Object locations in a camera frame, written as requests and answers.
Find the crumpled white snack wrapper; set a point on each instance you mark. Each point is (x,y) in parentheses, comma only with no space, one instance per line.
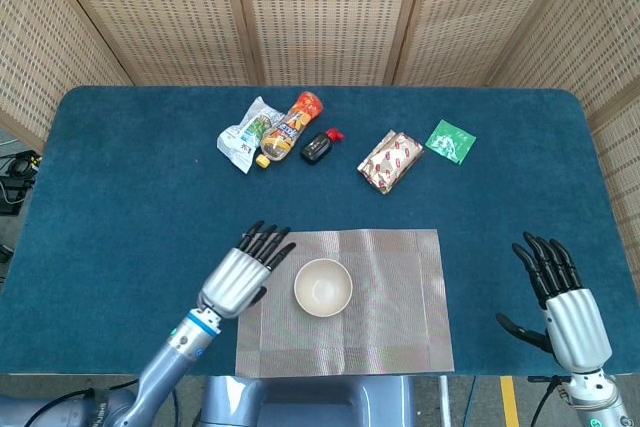
(240,139)

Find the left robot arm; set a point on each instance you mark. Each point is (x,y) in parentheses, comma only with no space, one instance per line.
(165,367)

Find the black sauce bottle red cap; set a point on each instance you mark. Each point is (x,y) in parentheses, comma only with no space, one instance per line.
(315,149)

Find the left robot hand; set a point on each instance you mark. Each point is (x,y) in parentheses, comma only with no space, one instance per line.
(232,282)

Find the green sachet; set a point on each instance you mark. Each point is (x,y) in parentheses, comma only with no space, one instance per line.
(450,141)

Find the white round bowl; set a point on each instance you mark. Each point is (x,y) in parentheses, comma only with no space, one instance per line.
(322,287)

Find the gold red-print snack packet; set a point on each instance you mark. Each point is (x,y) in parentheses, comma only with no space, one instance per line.
(390,162)

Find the white table leg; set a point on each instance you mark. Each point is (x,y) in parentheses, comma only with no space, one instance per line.
(444,399)

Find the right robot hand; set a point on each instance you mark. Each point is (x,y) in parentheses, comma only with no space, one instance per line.
(577,332)

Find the grey woven placemat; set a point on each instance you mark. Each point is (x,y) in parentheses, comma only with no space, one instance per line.
(395,307)

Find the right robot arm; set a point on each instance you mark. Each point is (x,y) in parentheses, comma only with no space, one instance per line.
(595,402)

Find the woven folding screen panel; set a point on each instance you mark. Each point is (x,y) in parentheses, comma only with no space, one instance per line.
(40,47)
(160,12)
(600,47)
(475,12)
(325,12)

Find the blue-grey robot torso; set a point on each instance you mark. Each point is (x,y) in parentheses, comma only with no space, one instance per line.
(305,402)

